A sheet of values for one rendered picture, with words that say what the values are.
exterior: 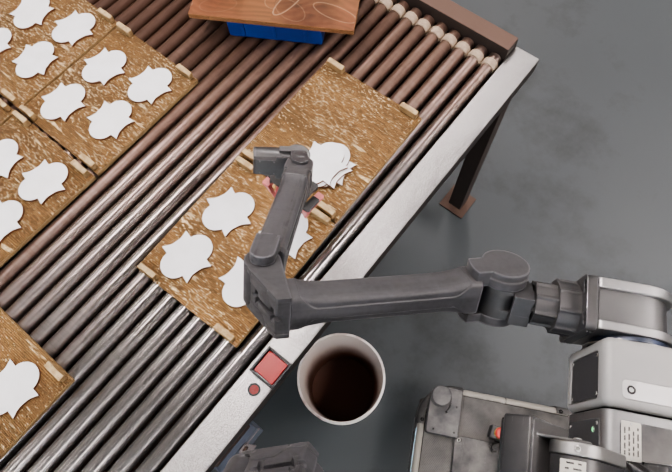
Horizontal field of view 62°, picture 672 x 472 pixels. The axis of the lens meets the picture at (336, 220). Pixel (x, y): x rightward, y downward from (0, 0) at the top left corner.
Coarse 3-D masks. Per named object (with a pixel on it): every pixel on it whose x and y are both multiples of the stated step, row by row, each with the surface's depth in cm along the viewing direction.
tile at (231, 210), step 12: (228, 192) 156; (240, 192) 156; (216, 204) 154; (228, 204) 154; (240, 204) 154; (252, 204) 154; (204, 216) 153; (216, 216) 153; (228, 216) 153; (240, 216) 153; (216, 228) 152; (228, 228) 151
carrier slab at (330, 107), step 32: (320, 96) 168; (352, 96) 168; (384, 96) 167; (288, 128) 164; (320, 128) 164; (352, 128) 163; (384, 128) 163; (352, 160) 159; (384, 160) 159; (320, 192) 156; (352, 192) 155
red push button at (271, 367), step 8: (272, 352) 140; (264, 360) 139; (272, 360) 139; (280, 360) 139; (256, 368) 138; (264, 368) 138; (272, 368) 138; (280, 368) 138; (264, 376) 138; (272, 376) 138; (272, 384) 137
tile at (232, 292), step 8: (240, 264) 147; (232, 272) 147; (240, 272) 147; (224, 280) 146; (232, 280) 146; (240, 280) 146; (224, 288) 145; (232, 288) 145; (240, 288) 145; (224, 296) 144; (232, 296) 144; (240, 296) 144; (232, 304) 143; (240, 304) 143
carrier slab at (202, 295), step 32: (224, 192) 157; (256, 192) 156; (192, 224) 153; (256, 224) 153; (320, 224) 152; (160, 256) 150; (224, 256) 149; (288, 256) 149; (192, 288) 146; (224, 320) 143; (256, 320) 142
